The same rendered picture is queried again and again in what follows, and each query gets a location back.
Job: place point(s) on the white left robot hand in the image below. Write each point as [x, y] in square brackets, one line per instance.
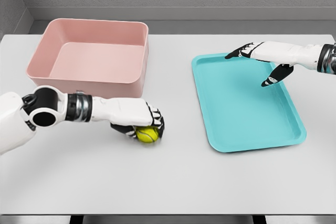
[136, 112]

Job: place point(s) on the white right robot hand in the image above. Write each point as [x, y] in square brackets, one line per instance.
[265, 51]

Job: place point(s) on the yellow tennis ball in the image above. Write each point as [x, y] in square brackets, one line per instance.
[147, 134]

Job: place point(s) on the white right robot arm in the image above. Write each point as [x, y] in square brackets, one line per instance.
[312, 56]

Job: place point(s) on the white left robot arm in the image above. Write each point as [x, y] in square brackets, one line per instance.
[39, 111]

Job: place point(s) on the blue rectangular tray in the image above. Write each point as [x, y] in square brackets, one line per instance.
[244, 103]

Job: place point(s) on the pink rectangular basket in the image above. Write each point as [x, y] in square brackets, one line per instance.
[92, 56]

